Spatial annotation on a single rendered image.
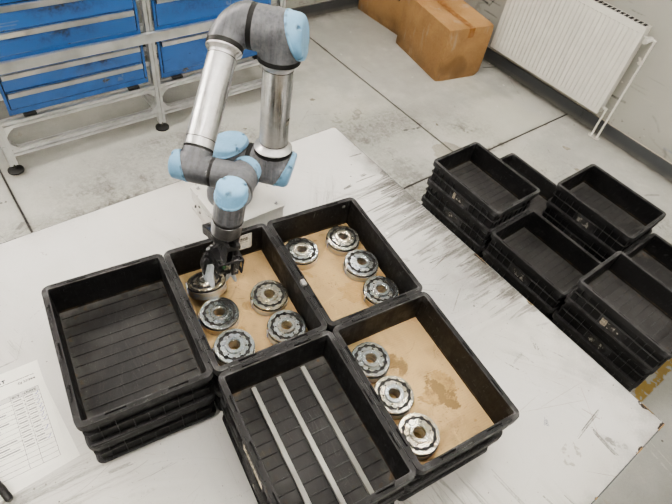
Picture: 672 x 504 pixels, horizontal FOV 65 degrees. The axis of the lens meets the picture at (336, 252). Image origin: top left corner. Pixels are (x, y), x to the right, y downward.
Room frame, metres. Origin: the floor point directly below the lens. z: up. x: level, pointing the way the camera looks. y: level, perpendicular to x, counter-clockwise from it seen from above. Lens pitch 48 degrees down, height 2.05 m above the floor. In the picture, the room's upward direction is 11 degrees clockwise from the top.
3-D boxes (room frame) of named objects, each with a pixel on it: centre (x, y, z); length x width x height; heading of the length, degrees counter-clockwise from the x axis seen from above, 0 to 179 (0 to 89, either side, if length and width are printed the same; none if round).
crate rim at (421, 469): (0.67, -0.26, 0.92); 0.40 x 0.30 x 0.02; 37
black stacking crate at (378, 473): (0.49, -0.02, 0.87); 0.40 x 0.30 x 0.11; 37
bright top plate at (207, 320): (0.76, 0.27, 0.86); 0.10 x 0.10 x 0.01
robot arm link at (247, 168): (0.98, 0.28, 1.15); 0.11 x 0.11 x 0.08; 88
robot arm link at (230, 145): (1.27, 0.38, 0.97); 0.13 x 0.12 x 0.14; 88
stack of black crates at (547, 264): (1.63, -0.89, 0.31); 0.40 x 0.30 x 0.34; 45
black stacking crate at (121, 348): (0.63, 0.46, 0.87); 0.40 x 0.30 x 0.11; 37
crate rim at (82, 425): (0.63, 0.46, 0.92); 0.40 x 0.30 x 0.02; 37
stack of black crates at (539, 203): (2.20, -0.88, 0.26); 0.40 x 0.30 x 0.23; 45
